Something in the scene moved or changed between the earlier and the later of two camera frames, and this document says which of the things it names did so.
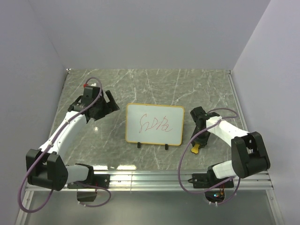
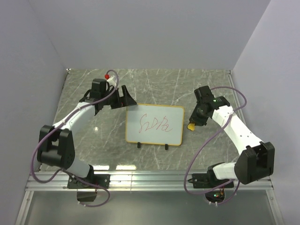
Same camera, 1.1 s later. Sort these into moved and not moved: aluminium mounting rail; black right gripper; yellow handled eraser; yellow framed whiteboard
Moved: black right gripper; yellow handled eraser
Not moved: yellow framed whiteboard; aluminium mounting rail
